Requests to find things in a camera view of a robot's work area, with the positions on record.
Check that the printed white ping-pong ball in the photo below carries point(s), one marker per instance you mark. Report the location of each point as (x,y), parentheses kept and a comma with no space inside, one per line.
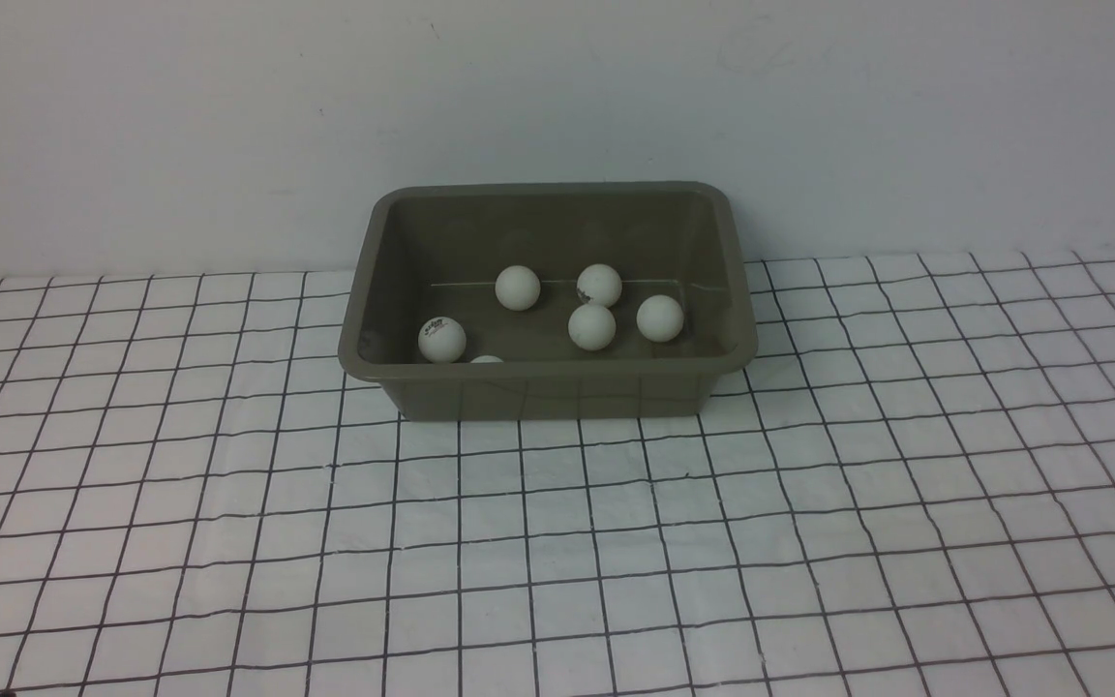
(660,318)

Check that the olive green plastic bin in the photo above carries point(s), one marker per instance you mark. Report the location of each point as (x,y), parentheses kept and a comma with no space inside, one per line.
(437,251)

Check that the white black grid tablecloth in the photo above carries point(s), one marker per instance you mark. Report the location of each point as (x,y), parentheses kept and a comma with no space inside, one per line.
(910,492)

